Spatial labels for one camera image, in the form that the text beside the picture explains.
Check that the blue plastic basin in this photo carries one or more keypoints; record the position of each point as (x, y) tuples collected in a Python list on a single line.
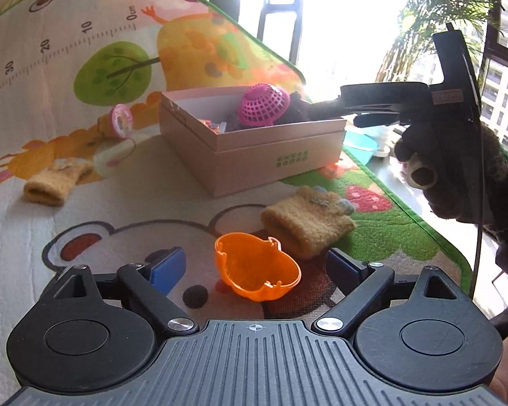
[(360, 146)]

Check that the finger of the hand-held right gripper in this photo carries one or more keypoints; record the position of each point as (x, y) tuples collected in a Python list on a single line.
[(381, 97), (376, 120)]

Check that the pink ice cream cone toy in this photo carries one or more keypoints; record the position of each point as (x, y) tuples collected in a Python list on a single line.
[(118, 120)]

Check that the pink cardboard box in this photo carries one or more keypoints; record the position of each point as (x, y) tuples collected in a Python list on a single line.
[(254, 156)]

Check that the colourful cartoon play mat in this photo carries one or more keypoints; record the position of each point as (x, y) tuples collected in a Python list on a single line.
[(122, 203)]

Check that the orange plastic shell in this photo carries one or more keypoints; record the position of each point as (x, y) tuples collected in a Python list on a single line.
[(254, 270)]

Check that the pink mesh basket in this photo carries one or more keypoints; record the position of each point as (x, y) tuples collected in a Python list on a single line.
[(262, 105)]

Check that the person's right hand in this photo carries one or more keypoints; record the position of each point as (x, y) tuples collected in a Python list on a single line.
[(448, 196)]

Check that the black plush toy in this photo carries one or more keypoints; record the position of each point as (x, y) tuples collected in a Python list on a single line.
[(298, 110)]

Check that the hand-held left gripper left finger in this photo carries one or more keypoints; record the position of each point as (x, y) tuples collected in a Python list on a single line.
[(167, 268)]

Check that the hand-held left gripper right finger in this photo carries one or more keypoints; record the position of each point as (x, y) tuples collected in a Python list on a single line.
[(341, 268)]

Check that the small orange toy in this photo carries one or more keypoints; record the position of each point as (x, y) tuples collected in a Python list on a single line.
[(215, 127)]

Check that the palm plant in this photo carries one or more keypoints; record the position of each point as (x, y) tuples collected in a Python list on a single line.
[(440, 8)]

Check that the black window frame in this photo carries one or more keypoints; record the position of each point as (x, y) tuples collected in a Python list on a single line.
[(296, 29)]

